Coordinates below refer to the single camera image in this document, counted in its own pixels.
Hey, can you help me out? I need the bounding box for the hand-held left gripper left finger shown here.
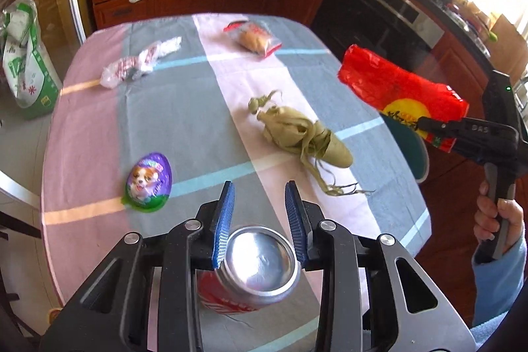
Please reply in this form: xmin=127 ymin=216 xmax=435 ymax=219
xmin=39 ymin=181 xmax=236 ymax=352

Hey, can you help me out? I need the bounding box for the red-edged bread packet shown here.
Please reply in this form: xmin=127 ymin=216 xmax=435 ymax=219
xmin=223 ymin=20 xmax=282 ymax=58

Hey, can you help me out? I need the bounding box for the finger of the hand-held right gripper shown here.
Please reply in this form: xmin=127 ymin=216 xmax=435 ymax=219
xmin=414 ymin=117 xmax=463 ymax=135

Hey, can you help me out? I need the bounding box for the green white rice sack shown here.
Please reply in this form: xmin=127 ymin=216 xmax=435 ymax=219
xmin=2 ymin=0 xmax=62 ymax=121

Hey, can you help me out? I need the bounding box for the clear crumpled plastic wrapper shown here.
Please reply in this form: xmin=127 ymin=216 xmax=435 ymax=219
xmin=100 ymin=36 xmax=183 ymax=90

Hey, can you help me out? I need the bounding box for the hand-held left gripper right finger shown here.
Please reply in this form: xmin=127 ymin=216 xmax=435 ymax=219
xmin=284 ymin=181 xmax=475 ymax=352

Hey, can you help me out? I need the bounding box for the dry corn husk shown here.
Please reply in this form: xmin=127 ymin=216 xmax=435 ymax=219
xmin=247 ymin=90 xmax=374 ymax=197

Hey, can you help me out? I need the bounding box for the purple egg-shaped toy pack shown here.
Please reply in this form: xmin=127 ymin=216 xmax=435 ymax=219
xmin=124 ymin=152 xmax=174 ymax=213

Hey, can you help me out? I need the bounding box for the person's right forearm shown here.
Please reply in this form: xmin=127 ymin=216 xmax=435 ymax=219
xmin=470 ymin=228 xmax=528 ymax=352

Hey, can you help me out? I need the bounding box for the red plastic bag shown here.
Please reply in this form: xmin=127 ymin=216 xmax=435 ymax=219
xmin=338 ymin=44 xmax=470 ymax=152

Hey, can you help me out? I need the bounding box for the dark chair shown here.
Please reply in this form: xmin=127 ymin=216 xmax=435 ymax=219
xmin=0 ymin=171 xmax=46 ymax=336

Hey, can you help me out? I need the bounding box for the red soda can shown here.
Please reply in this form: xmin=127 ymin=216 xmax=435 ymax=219
xmin=197 ymin=226 xmax=302 ymax=313

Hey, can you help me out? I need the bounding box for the teal trash bin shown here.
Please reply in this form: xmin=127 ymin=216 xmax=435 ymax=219
xmin=385 ymin=117 xmax=430 ymax=183

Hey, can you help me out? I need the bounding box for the person's right hand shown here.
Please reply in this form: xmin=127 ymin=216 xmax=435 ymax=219
xmin=474 ymin=181 xmax=526 ymax=254

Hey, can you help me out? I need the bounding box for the black oven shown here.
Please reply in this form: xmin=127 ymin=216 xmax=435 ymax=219
xmin=309 ymin=0 xmax=446 ymax=60

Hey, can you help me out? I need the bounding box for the wooden counter cabinet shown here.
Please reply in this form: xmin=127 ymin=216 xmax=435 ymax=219
xmin=412 ymin=12 xmax=516 ymax=320

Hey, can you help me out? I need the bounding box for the dark kitchen countertop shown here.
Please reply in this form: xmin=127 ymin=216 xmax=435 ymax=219
xmin=80 ymin=0 xmax=508 ymax=84

